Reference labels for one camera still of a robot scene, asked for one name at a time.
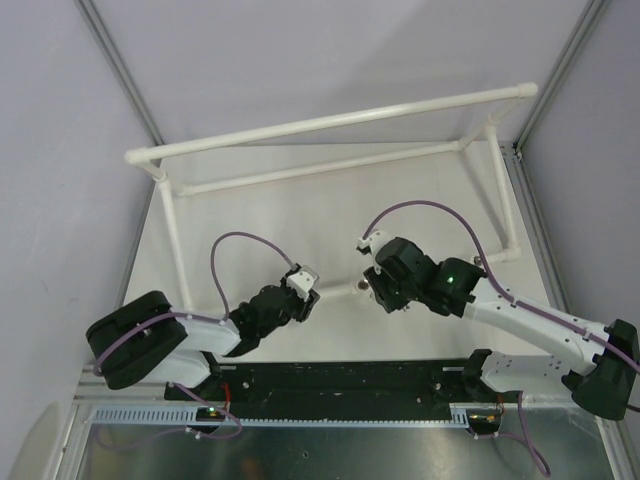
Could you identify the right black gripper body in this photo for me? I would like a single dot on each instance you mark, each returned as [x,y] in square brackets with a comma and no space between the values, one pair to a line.
[393,296]

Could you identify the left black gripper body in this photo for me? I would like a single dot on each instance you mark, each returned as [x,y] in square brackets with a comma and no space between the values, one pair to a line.
[293,306]

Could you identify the white PVC pipe frame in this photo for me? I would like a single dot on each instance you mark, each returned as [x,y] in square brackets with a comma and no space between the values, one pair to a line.
[336,131]

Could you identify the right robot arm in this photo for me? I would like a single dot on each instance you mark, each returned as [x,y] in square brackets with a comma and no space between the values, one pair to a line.
[594,364]

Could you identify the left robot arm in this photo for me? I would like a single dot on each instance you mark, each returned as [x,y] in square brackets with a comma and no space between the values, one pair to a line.
[145,341]

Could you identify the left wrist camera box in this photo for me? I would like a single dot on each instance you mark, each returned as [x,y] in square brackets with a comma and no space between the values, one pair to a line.
[302,280]

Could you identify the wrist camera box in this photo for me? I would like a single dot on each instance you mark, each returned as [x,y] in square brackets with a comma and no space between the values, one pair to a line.
[302,280]
[372,243]

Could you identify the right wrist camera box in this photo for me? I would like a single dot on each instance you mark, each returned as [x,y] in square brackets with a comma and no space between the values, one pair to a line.
[372,243]

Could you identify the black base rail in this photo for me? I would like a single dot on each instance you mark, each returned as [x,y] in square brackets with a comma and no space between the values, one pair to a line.
[349,391]

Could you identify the aluminium table frame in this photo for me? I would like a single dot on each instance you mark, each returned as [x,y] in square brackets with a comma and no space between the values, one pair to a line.
[153,432]

